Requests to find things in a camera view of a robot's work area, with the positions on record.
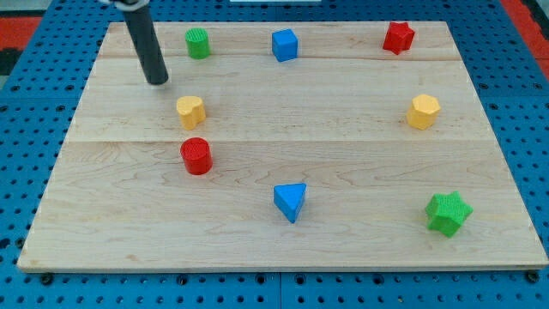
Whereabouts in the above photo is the blue cube block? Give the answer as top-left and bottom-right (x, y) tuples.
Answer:
(271, 29), (299, 62)

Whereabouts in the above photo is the green cylinder block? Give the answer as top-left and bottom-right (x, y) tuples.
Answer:
(184, 27), (210, 59)

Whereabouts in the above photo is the yellow heart block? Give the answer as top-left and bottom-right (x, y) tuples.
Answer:
(176, 96), (207, 130)

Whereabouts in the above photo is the green star block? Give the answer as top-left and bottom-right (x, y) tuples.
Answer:
(425, 191), (474, 238)

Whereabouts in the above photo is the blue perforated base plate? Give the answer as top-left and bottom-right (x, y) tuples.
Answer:
(1, 0), (548, 308)

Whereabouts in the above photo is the blue triangle block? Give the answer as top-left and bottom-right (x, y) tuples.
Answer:
(274, 183), (307, 223)

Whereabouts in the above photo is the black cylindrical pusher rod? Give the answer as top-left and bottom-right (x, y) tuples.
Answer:
(121, 2), (168, 85)

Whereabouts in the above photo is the red cylinder block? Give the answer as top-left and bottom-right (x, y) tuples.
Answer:
(180, 137), (213, 175)

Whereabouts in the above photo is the yellow hexagon block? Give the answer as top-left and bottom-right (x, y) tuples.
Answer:
(406, 94), (441, 130)

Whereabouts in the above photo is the light wooden board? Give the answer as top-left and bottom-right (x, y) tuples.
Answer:
(18, 21), (548, 273)

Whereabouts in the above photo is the red star block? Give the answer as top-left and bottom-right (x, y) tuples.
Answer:
(383, 21), (415, 55)

